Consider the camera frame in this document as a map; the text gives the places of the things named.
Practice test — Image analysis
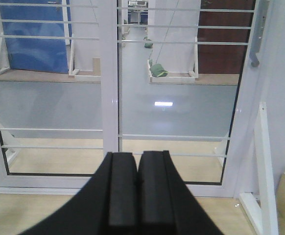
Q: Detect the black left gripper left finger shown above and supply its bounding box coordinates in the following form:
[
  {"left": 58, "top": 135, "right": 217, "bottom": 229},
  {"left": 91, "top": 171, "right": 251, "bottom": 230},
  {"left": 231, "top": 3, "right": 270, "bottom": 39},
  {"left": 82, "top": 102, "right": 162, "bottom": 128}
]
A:
[{"left": 22, "top": 152, "right": 138, "bottom": 235}]

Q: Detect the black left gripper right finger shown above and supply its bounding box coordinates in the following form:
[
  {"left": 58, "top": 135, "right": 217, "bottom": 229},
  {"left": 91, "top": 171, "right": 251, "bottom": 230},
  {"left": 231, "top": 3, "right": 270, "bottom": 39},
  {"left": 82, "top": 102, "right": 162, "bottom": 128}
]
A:
[{"left": 138, "top": 151, "right": 222, "bottom": 235}]

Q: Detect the white sliding glass door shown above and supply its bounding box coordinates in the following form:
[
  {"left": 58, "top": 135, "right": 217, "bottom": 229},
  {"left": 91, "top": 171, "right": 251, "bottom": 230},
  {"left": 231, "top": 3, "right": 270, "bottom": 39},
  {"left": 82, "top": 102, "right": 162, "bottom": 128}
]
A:
[{"left": 117, "top": 0, "right": 259, "bottom": 196}]

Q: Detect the grey curved door handle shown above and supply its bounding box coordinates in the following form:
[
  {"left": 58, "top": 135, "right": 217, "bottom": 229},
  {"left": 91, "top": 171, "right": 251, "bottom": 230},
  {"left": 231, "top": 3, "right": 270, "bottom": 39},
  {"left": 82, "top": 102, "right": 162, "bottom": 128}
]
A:
[{"left": 249, "top": 0, "right": 270, "bottom": 68}]

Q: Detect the dark brown door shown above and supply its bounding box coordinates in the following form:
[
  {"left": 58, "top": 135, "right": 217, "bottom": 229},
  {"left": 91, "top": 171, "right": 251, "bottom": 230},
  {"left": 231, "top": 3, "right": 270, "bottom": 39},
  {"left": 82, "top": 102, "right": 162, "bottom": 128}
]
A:
[{"left": 197, "top": 0, "right": 255, "bottom": 74}]

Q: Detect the blue door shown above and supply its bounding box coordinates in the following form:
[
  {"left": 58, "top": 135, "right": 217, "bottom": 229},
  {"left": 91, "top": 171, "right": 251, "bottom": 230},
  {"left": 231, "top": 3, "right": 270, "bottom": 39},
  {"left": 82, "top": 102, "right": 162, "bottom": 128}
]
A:
[{"left": 0, "top": 0, "right": 69, "bottom": 73}]

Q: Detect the white wooden support brace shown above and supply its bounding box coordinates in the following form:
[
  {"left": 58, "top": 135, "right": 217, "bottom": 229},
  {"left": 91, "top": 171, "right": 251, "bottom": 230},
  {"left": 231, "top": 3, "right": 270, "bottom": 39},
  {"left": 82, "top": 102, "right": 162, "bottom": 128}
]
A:
[{"left": 239, "top": 102, "right": 279, "bottom": 235}]

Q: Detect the green bag near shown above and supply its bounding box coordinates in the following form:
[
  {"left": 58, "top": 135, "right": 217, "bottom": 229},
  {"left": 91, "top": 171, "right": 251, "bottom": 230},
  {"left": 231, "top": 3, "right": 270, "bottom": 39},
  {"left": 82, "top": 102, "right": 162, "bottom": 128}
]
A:
[{"left": 150, "top": 64, "right": 168, "bottom": 77}]

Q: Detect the green bag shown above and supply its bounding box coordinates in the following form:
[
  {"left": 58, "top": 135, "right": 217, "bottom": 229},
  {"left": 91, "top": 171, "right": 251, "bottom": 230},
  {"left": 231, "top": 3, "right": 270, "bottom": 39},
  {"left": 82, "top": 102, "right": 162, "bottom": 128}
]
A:
[
  {"left": 144, "top": 43, "right": 153, "bottom": 48},
  {"left": 150, "top": 64, "right": 168, "bottom": 77}
]

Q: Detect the green bag far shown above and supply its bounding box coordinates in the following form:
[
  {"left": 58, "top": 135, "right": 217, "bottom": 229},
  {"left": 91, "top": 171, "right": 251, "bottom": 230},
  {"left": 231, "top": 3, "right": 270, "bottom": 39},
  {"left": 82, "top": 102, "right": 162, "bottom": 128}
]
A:
[{"left": 144, "top": 43, "right": 153, "bottom": 48}]

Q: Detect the white door frame post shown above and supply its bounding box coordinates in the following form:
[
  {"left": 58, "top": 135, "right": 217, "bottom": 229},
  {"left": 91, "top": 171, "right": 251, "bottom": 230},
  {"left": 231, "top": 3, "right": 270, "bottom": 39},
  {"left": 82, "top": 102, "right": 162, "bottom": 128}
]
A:
[{"left": 228, "top": 0, "right": 285, "bottom": 195}]

